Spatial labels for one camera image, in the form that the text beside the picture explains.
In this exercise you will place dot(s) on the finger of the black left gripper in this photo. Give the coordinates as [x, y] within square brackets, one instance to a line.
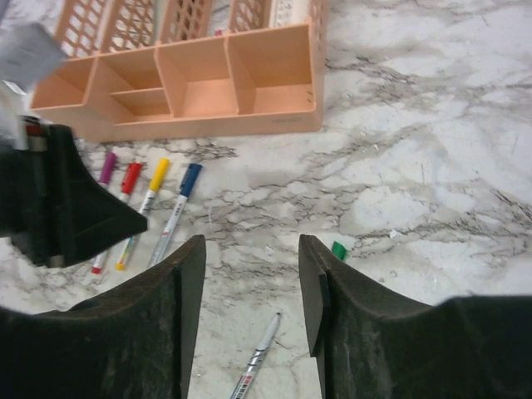
[85, 204]

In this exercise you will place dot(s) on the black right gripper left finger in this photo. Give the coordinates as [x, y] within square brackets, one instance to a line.
[136, 340]

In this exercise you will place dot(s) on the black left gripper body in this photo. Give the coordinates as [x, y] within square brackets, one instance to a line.
[36, 216]

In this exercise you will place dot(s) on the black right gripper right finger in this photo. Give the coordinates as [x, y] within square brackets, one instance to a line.
[371, 342]

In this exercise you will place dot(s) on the white purple marker pen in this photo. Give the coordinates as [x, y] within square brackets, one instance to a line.
[107, 169]

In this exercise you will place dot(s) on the white red marker pen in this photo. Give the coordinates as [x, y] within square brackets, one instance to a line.
[122, 222]

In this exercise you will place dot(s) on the white yellow marker pen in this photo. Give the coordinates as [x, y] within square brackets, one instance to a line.
[144, 210]

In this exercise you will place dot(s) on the green pen cap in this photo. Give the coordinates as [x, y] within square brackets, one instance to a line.
[339, 250]

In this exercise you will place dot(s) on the white blue marker pen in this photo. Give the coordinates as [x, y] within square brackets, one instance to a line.
[186, 187]

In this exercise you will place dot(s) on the white green marker pen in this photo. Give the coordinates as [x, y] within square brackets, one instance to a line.
[250, 372]

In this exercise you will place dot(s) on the peach plastic desk organizer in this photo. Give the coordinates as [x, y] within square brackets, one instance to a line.
[135, 71]

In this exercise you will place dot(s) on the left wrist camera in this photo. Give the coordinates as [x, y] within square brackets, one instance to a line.
[29, 53]

